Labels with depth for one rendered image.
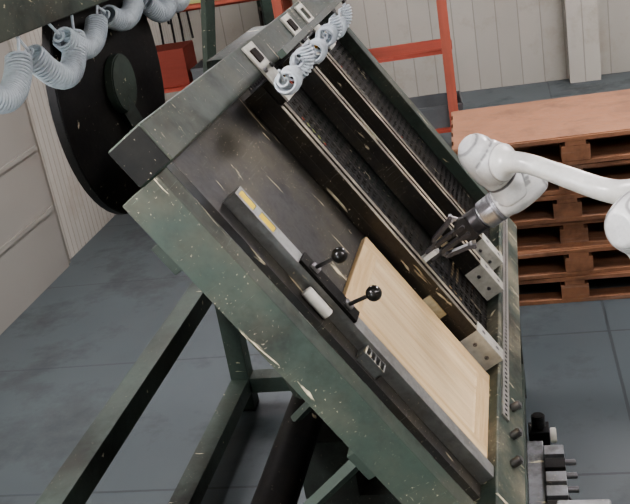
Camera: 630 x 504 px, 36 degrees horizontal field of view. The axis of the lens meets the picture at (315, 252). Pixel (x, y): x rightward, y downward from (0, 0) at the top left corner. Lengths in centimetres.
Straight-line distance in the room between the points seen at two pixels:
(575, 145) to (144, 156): 339
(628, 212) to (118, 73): 157
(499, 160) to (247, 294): 91
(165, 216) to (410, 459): 75
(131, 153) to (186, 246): 22
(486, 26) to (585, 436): 661
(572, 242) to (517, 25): 525
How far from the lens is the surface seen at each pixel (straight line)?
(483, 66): 1033
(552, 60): 1034
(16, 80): 238
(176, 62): 813
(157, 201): 199
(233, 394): 454
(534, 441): 289
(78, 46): 270
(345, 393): 208
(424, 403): 237
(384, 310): 254
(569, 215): 519
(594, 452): 415
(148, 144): 195
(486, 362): 294
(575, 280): 532
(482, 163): 263
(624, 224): 222
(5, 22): 242
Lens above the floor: 234
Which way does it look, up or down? 21 degrees down
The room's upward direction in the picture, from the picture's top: 10 degrees counter-clockwise
